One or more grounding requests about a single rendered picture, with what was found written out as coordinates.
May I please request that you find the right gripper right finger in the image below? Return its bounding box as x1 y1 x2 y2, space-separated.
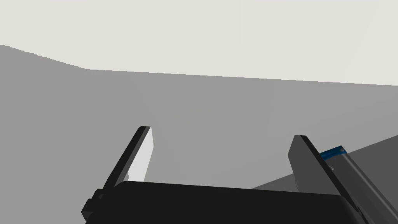
287 135 355 204

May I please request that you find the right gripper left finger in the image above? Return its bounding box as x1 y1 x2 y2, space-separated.
102 126 154 191

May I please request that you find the grey bar with blue band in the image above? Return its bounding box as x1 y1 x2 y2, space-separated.
319 145 398 224

